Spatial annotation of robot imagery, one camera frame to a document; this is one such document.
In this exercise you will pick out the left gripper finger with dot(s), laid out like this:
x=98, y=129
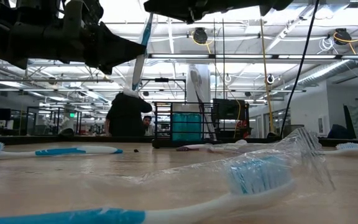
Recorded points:
x=110, y=51

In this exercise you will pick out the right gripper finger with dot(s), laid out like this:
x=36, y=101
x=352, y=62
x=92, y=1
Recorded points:
x=179, y=9

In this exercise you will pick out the purple white toothbrush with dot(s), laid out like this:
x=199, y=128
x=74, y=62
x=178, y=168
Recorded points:
x=196, y=85

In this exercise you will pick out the teal mouthwash bottle white cap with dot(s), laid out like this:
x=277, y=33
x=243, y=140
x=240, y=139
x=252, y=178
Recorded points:
x=179, y=127
x=194, y=127

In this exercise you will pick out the blue white toothbrush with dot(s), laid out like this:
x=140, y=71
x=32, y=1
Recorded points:
x=57, y=152
x=350, y=150

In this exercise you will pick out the person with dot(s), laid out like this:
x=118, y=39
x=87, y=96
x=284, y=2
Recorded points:
x=148, y=122
x=126, y=116

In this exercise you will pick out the black mesh equipment box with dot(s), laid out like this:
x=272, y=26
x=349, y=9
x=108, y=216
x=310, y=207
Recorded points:
x=228, y=109

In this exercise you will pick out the dark office chair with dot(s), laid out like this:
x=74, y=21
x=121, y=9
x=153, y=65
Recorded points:
x=337, y=132

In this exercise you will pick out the black leaning panel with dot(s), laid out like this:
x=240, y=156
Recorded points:
x=349, y=124

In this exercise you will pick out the black frame enclosure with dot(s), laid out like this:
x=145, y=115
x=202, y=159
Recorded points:
x=54, y=121

